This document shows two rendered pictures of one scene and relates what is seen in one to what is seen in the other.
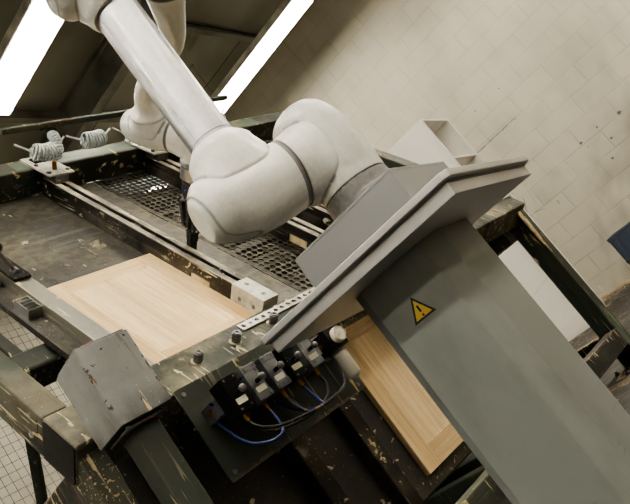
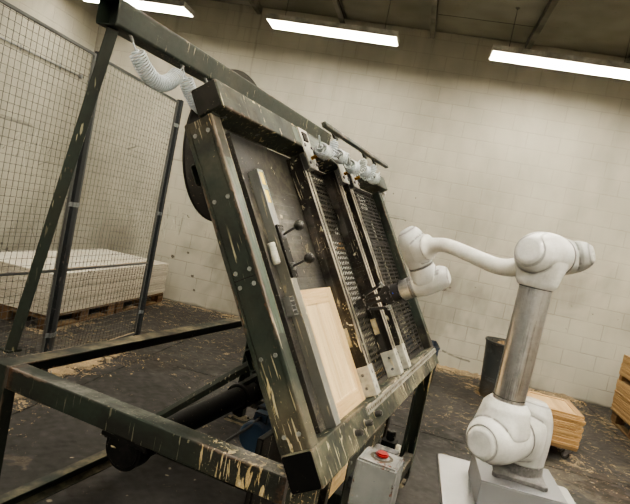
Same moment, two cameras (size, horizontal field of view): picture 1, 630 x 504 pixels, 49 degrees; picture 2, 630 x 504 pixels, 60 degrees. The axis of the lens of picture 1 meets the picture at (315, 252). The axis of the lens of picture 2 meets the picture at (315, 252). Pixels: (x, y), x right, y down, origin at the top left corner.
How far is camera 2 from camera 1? 1.67 m
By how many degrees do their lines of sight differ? 25
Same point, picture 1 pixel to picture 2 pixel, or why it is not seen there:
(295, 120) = (542, 420)
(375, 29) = (398, 90)
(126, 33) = (538, 315)
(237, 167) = (521, 439)
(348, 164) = (540, 461)
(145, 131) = (418, 257)
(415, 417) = not seen: hidden behind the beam
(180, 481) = not seen: outside the picture
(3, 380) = (296, 396)
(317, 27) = (372, 46)
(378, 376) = not seen: hidden behind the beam
